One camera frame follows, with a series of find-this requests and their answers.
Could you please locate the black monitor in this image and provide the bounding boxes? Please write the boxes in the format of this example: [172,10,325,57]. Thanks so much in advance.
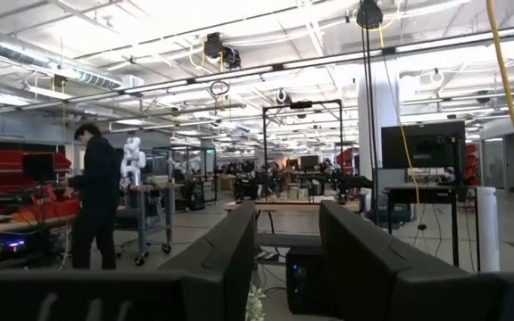
[380,119,467,171]

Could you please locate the grey wheeled cart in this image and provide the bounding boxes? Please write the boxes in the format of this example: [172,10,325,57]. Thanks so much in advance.
[116,181,183,268]

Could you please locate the black computer with purple light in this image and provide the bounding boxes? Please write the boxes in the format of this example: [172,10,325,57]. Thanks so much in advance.
[0,229,53,264]

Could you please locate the person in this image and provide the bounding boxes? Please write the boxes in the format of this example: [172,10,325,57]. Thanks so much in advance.
[62,123,123,271]

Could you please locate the white building column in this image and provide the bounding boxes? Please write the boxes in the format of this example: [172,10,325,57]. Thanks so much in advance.
[357,57,402,197]

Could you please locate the red bin rack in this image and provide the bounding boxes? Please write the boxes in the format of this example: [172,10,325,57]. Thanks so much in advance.
[463,142,482,187]

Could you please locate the tall black metal frame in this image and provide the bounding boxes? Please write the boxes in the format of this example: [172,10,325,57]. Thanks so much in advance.
[261,98,344,200]

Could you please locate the long ceiling light bar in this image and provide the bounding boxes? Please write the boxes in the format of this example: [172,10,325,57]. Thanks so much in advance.
[0,25,514,118]

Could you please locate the white cylindrical appliance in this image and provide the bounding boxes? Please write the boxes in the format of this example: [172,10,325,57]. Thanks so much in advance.
[477,186,502,274]

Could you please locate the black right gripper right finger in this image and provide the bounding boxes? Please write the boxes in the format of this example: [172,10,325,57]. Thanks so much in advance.
[319,199,468,321]

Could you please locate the black computer tower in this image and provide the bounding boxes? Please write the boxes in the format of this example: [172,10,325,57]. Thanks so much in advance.
[285,246,327,316]

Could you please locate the black desk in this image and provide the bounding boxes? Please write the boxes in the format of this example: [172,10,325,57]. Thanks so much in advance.
[382,184,482,268]

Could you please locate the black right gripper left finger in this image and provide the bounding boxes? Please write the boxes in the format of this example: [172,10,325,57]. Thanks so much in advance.
[157,200,259,321]

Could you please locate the red storage bin shelf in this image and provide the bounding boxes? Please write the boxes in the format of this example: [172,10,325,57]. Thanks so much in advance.
[0,148,73,193]

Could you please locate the red storage bins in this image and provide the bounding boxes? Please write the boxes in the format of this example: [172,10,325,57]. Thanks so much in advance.
[10,198,82,224]

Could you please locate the black frame workcell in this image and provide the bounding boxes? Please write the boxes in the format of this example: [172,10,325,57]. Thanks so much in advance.
[151,144,219,205]

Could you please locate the thick yellow hanging cable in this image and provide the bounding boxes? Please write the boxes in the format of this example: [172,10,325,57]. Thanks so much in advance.
[485,0,514,213]

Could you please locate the silver ventilation duct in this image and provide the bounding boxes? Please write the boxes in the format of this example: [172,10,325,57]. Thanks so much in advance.
[0,29,125,91]

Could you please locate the hanging black cable loop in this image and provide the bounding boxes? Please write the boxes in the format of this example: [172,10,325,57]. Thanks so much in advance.
[208,79,231,96]

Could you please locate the thin yellow hanging cable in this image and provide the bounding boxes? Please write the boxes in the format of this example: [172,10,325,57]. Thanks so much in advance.
[377,26,422,231]

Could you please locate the wooden table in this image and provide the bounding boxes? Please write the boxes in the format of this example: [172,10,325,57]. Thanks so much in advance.
[222,197,361,214]

